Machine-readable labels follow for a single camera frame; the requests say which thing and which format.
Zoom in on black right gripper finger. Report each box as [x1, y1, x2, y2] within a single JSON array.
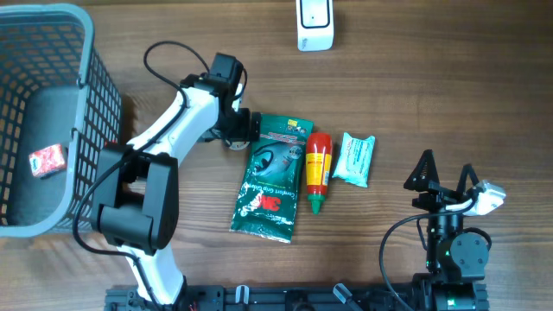
[[455, 163, 480, 194], [404, 149, 440, 191]]

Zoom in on light blue wipes pack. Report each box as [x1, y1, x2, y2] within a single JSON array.
[[333, 132, 376, 188]]

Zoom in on red sauce bottle green cap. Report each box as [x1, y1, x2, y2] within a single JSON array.
[[306, 132, 334, 214]]

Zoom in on green 3M gloves packet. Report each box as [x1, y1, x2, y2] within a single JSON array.
[[230, 114, 314, 244]]

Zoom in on red white tissue pack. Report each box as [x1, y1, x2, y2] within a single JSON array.
[[29, 143, 67, 178]]

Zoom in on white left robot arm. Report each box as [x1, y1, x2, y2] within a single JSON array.
[[91, 54, 261, 310]]

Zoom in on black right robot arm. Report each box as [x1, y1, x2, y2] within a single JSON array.
[[404, 149, 491, 311]]

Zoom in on white barcode scanner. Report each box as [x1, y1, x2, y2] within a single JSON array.
[[296, 0, 334, 52]]

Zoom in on grey plastic basket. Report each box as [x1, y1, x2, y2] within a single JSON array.
[[1, 3, 122, 238]]

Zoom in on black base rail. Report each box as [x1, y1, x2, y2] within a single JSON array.
[[105, 283, 490, 311]]

